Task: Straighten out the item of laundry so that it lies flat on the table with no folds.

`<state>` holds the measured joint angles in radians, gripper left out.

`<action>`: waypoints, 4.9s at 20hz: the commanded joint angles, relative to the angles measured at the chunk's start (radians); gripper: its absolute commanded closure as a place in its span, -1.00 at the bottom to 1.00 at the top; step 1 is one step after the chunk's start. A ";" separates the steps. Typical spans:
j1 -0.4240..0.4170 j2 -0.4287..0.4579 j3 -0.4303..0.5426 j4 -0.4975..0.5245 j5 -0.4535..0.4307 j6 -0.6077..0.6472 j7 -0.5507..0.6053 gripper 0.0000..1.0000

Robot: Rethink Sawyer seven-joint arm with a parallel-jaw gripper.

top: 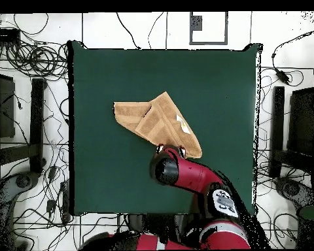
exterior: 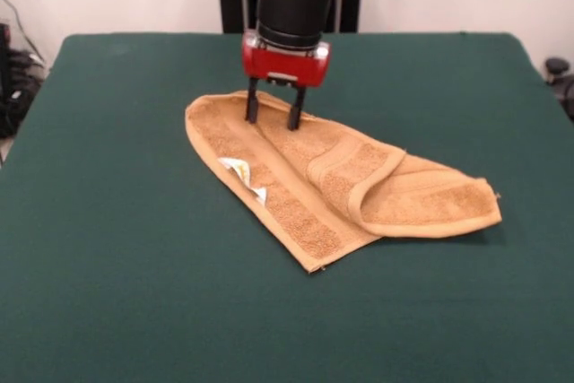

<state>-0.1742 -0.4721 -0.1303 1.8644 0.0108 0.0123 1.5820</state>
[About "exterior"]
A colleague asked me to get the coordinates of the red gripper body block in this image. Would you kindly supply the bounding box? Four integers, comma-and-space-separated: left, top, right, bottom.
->
241, 32, 332, 88

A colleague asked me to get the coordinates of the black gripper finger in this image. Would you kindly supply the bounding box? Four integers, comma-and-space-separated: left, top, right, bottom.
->
286, 85, 308, 132
244, 77, 260, 125

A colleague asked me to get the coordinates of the tan terry towel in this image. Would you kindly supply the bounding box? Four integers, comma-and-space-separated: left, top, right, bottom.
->
184, 90, 503, 274

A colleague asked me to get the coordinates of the dark green table cloth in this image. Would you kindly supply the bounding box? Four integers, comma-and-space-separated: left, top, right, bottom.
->
0, 31, 574, 383

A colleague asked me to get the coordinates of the grey office chair base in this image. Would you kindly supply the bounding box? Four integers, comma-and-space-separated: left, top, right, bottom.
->
544, 57, 574, 123

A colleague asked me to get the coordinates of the black equipment pile with cables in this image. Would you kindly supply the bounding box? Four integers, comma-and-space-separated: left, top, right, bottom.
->
0, 22, 48, 140

